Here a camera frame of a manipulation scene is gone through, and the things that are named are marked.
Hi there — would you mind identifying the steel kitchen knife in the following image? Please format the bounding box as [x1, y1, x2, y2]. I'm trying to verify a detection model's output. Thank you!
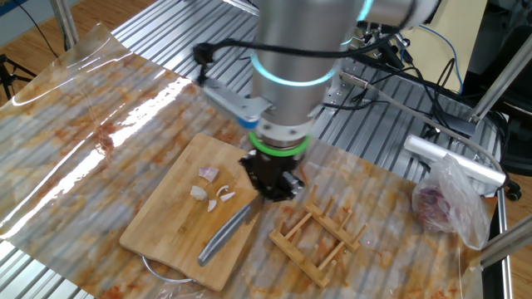
[197, 194, 265, 267]

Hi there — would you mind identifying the thin blue cable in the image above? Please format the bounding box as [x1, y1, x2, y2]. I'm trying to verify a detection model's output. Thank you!
[418, 23, 465, 95]

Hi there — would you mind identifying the dark grey adapter box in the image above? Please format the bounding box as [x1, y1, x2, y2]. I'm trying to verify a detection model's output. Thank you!
[440, 111, 477, 138]

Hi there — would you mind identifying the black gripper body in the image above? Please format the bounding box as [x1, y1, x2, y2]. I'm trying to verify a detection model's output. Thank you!
[250, 149, 307, 194]

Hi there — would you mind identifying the wooden peg rack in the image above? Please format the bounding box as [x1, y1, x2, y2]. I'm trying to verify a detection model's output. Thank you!
[268, 182, 369, 288]

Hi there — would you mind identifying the whole purple onion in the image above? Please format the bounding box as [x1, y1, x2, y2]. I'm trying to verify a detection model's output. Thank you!
[415, 186, 452, 228]

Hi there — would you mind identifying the black camera cable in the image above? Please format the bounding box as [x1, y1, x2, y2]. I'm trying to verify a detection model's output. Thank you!
[192, 31, 412, 86]

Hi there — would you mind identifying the large white onion piece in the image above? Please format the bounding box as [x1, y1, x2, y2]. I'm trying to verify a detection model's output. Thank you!
[190, 184, 209, 203]

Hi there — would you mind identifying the thin black cable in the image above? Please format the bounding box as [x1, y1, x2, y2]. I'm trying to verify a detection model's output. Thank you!
[12, 0, 60, 58]

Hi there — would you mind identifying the black cable bundle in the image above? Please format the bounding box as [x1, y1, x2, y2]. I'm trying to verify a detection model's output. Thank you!
[348, 57, 510, 140]

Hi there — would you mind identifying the black office chair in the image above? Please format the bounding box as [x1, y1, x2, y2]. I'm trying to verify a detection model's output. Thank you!
[463, 0, 532, 203]

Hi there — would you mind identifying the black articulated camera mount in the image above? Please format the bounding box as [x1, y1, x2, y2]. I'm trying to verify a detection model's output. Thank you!
[352, 22, 412, 71]

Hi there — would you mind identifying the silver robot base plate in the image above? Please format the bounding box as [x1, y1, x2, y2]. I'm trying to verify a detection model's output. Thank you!
[319, 57, 354, 110]

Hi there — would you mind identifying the marble pattern plastic sheet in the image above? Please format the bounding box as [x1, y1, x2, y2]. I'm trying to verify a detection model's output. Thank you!
[0, 22, 498, 299]

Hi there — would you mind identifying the silver metal table bar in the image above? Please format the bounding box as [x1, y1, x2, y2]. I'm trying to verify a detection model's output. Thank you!
[496, 186, 515, 299]

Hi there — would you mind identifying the beige desk top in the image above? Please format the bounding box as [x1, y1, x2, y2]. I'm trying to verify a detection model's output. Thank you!
[398, 0, 490, 95]

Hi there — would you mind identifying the silver wrist camera blue end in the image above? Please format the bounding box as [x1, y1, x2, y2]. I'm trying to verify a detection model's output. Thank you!
[201, 76, 273, 130]

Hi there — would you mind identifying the silver metal cylinder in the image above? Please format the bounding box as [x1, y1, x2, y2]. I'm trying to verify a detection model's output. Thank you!
[403, 134, 507, 188]

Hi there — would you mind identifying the crumpled clear plastic bag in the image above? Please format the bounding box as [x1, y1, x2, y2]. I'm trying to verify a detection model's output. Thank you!
[411, 153, 492, 251]

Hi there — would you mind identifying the bamboo cutting board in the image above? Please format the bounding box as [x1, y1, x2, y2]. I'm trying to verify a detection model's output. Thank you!
[119, 132, 269, 292]

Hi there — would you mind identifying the black tripod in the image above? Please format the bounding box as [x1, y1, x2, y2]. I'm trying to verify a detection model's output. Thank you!
[0, 53, 37, 100]

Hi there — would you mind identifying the aluminium frame post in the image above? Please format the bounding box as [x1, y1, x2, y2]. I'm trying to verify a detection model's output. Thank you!
[477, 215, 532, 269]
[49, 0, 80, 51]
[469, 32, 532, 124]

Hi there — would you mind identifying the grey hose metal connector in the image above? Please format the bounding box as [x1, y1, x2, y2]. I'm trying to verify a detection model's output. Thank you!
[339, 70, 506, 175]

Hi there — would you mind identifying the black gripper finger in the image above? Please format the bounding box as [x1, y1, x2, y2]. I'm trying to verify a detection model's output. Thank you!
[239, 154, 267, 196]
[269, 174, 307, 203]

